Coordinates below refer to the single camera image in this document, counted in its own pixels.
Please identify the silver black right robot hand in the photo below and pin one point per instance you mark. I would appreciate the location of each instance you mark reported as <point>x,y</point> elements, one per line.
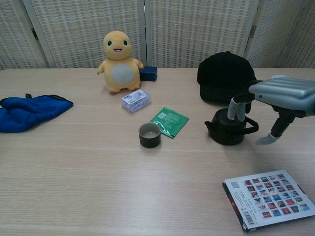
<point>288,96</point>

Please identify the dark green ceramic cup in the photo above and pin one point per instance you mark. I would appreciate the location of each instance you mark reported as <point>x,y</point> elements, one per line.
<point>149,140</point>

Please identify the black baseball cap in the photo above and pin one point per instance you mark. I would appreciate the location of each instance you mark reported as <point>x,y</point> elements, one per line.
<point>221,73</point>

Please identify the flat box with picture grid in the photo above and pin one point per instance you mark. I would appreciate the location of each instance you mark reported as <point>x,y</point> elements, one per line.
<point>268,199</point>

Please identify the green foil packet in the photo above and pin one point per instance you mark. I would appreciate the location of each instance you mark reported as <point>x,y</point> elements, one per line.
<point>169,120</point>

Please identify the dark blue rectangular box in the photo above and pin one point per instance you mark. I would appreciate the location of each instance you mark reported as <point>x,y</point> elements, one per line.
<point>148,73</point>

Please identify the small clear plastic box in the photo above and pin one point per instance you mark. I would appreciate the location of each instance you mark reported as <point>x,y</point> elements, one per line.
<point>136,101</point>

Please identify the yellow plush dinosaur toy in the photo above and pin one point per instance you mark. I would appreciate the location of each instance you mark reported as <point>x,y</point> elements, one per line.
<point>120,73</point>

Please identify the white woven folding screen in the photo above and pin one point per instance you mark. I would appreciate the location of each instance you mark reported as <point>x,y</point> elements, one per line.
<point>73,29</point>

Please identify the blue microfibre cloth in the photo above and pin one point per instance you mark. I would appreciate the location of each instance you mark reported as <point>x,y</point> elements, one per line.
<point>32,110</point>

